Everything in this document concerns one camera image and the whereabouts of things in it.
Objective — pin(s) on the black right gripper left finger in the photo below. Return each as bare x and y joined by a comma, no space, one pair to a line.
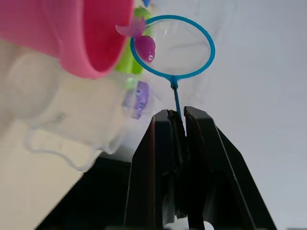
153,172

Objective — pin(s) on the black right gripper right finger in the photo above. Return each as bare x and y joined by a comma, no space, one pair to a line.
216,177

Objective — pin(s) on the pink toy fish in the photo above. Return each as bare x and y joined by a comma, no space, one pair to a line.
145,46

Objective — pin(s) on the blue hand fishing net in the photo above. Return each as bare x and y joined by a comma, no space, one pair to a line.
211,43

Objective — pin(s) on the purple toy block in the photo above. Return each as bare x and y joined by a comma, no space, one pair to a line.
139,100

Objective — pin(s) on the clear plastic cup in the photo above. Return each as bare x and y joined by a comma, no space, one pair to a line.
60,107

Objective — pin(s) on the pink plastic bucket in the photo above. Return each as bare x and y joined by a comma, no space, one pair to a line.
48,31

